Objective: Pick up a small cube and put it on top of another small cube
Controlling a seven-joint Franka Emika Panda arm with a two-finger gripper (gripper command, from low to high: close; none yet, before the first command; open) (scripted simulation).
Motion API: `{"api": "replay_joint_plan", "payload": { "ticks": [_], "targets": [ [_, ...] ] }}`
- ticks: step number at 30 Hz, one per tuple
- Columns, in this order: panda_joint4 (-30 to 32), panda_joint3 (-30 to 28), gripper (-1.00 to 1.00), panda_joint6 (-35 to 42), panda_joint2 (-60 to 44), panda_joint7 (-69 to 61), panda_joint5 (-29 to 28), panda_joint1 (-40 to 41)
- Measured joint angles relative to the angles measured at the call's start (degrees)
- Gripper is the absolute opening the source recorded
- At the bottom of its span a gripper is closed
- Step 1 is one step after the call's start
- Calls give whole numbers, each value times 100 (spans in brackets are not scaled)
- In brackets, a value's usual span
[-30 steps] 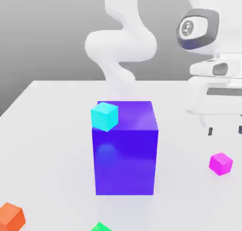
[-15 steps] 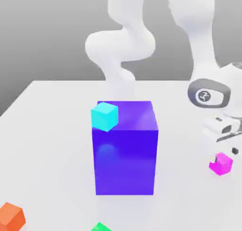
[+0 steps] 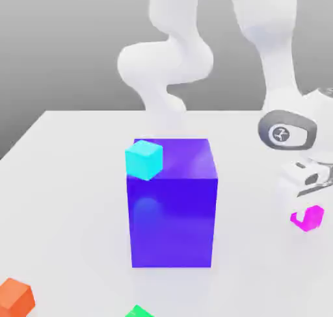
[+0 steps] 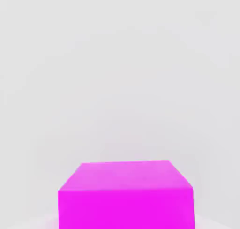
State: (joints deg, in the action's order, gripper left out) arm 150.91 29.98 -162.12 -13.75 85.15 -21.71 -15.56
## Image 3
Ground large blue box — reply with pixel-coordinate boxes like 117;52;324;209
126;138;219;269

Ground small magenta cube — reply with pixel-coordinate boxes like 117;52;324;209
289;204;325;233

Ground small orange cube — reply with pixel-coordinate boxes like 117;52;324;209
0;277;36;317

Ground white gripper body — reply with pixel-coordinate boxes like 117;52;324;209
277;177;333;215

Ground small green cube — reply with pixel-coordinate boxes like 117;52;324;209
124;304;155;317

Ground small cyan cube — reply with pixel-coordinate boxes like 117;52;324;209
124;139;164;182

